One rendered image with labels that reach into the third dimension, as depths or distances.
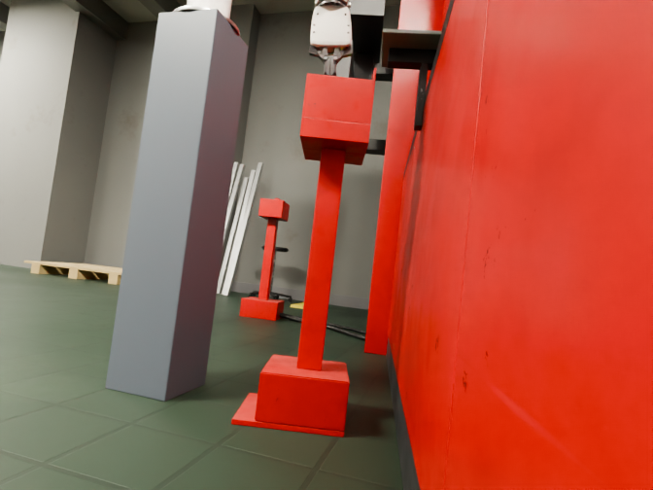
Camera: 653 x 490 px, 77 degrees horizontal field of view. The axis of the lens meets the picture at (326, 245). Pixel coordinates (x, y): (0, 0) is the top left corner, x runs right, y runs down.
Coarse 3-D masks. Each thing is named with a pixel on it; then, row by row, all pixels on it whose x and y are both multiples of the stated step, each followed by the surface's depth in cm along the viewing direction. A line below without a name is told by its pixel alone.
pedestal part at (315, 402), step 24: (288, 360) 106; (264, 384) 91; (288, 384) 91; (312, 384) 91; (336, 384) 91; (240, 408) 98; (264, 408) 91; (288, 408) 91; (312, 408) 91; (336, 408) 91; (312, 432) 90; (336, 432) 90
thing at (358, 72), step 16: (352, 0) 223; (368, 0) 222; (384, 0) 222; (352, 16) 224; (368, 16) 222; (384, 16) 240; (352, 32) 239; (368, 32) 237; (368, 48) 254; (368, 64) 260
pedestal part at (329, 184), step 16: (336, 160) 102; (320, 176) 101; (336, 176) 101; (320, 192) 101; (336, 192) 101; (320, 208) 101; (336, 208) 101; (320, 224) 101; (336, 224) 101; (320, 240) 100; (320, 256) 100; (320, 272) 100; (320, 288) 100; (304, 304) 99; (320, 304) 99; (304, 320) 99; (320, 320) 99; (304, 336) 99; (320, 336) 99; (304, 352) 99; (320, 352) 99; (304, 368) 98; (320, 368) 98
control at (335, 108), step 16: (320, 80) 96; (336, 80) 96; (352, 80) 96; (368, 80) 96; (304, 96) 95; (320, 96) 95; (336, 96) 95; (352, 96) 95; (368, 96) 95; (304, 112) 95; (320, 112) 95; (336, 112) 95; (352, 112) 95; (368, 112) 95; (304, 128) 95; (320, 128) 95; (336, 128) 95; (352, 128) 95; (368, 128) 95; (304, 144) 101; (320, 144) 99; (336, 144) 98; (352, 144) 97; (320, 160) 114; (352, 160) 111
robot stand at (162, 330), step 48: (192, 48) 107; (240, 48) 119; (192, 96) 106; (240, 96) 122; (144, 144) 108; (192, 144) 105; (144, 192) 107; (192, 192) 103; (144, 240) 106; (192, 240) 105; (144, 288) 104; (192, 288) 107; (144, 336) 103; (192, 336) 109; (144, 384) 102; (192, 384) 111
